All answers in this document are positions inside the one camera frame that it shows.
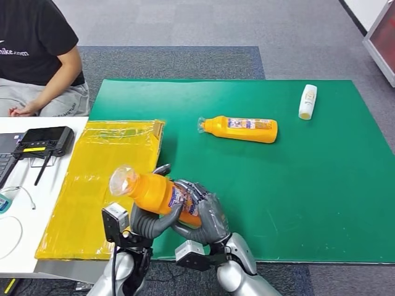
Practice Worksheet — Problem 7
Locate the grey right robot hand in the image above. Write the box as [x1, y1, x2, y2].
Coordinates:
[171, 179, 232, 246]

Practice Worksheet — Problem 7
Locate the thin white cable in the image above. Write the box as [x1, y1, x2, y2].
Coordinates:
[0, 186, 35, 211]

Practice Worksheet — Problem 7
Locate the grey cabinet with red panel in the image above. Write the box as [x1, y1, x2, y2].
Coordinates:
[363, 0, 395, 88]

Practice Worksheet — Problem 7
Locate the small white bottle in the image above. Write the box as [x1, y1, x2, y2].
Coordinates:
[298, 84, 318, 120]

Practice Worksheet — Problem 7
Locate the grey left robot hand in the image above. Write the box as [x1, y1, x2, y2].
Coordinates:
[129, 164, 183, 242]

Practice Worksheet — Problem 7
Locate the black item with yellow stripe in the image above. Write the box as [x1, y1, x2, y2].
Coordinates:
[0, 277, 19, 296]

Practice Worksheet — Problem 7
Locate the person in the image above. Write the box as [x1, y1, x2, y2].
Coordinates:
[0, 0, 91, 118]

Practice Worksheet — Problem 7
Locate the green table mat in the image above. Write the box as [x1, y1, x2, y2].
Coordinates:
[88, 78, 395, 263]

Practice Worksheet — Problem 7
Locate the looped white cable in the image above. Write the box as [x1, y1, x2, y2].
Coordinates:
[0, 215, 23, 261]

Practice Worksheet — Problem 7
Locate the clear controller stand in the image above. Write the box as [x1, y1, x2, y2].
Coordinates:
[29, 155, 57, 168]

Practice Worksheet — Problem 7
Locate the dark laptop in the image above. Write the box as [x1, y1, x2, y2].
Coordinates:
[0, 133, 25, 189]

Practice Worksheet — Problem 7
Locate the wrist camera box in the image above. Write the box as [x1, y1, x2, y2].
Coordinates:
[101, 203, 131, 245]
[174, 240, 206, 271]

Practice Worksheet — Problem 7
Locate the orange bottle with clear cap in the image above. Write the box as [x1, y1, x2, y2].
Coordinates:
[197, 115, 279, 144]
[109, 165, 202, 228]

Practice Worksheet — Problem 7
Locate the yellow plastic-wrapped board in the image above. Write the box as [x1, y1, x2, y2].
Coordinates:
[35, 119, 166, 261]

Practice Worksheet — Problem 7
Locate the black remote controller with antenna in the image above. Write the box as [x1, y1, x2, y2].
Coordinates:
[13, 126, 76, 187]

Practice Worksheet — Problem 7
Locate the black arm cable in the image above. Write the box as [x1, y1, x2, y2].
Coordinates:
[111, 244, 119, 296]

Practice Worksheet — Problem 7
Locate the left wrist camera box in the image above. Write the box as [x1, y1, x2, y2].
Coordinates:
[101, 203, 131, 245]

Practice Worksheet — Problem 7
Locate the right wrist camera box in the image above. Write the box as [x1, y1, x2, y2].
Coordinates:
[174, 240, 206, 271]

